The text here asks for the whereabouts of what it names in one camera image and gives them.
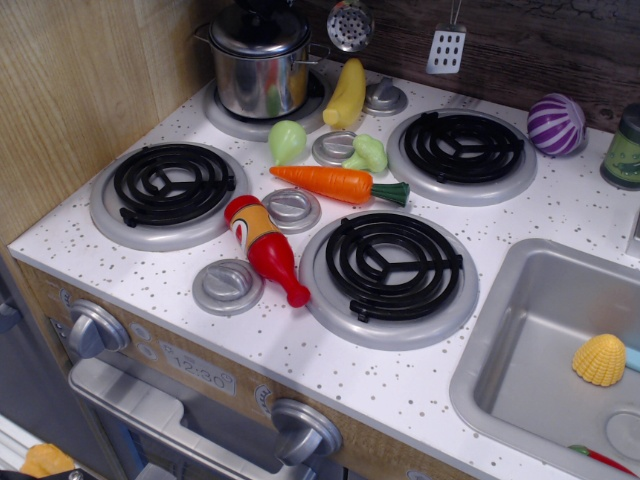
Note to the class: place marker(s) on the light green toy pear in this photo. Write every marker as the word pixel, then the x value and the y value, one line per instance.
pixel 287 140

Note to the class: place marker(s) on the upper grey stovetop knob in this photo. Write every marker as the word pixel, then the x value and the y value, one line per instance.
pixel 334 148

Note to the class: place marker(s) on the yellow toy squash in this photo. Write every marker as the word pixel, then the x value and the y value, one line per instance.
pixel 345 105

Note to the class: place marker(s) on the green toy broccoli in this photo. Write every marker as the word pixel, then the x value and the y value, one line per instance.
pixel 369 154

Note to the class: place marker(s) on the light blue object in sink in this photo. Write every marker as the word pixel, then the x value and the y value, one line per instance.
pixel 632 355

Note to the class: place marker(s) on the red toy ketchup bottle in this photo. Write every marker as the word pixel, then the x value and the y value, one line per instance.
pixel 266 247

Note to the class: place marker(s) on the green toy can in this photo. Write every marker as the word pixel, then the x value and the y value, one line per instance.
pixel 620 166

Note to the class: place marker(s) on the front grey stovetop knob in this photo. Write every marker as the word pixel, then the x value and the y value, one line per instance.
pixel 227 287

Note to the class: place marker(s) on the grey stovetop knob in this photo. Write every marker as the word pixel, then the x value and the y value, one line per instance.
pixel 292 210
pixel 334 148
pixel 227 287
pixel 384 98

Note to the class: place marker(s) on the middle grey stovetop knob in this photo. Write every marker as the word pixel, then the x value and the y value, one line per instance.
pixel 292 210

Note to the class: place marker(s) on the front right black burner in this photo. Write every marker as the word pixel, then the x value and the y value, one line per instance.
pixel 389 281

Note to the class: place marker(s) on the right silver oven knob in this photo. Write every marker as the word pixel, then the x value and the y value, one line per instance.
pixel 302 432

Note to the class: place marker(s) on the back right black burner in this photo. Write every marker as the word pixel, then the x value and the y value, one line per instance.
pixel 461 158

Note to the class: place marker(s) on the silver slotted spatula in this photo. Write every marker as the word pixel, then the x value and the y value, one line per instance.
pixel 447 44

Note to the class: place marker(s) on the left silver oven knob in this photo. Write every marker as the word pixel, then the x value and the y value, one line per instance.
pixel 95 330

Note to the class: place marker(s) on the yellow toy corn piece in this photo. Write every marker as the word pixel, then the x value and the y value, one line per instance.
pixel 601 360

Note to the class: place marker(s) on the orange toy carrot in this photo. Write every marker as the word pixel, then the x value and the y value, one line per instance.
pixel 346 185

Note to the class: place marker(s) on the orange object bottom left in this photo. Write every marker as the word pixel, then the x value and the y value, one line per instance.
pixel 44 460

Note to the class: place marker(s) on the silver oven door handle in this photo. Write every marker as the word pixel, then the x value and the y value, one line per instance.
pixel 149 432

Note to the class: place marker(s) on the silver oven knob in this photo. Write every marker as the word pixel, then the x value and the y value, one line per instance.
pixel 95 330
pixel 302 432

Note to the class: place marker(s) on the front left black burner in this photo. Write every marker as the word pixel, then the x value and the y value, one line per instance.
pixel 166 197

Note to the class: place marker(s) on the grey metal sink basin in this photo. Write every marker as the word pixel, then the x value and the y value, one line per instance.
pixel 515 382

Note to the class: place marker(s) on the back grey stovetop knob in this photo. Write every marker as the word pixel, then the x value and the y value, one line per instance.
pixel 384 98

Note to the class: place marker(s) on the stainless steel pot lid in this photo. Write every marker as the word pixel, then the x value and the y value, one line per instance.
pixel 246 33

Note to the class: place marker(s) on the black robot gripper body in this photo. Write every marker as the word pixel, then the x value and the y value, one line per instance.
pixel 264 5

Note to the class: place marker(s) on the purple striped toy cabbage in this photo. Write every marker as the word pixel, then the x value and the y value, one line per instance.
pixel 556 125

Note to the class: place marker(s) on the red toy chili pepper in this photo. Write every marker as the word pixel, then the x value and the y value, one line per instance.
pixel 601 458

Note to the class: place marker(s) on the black burner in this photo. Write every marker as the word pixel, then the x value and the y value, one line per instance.
pixel 166 197
pixel 461 158
pixel 389 281

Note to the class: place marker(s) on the silver perforated skimmer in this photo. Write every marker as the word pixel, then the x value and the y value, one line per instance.
pixel 350 26

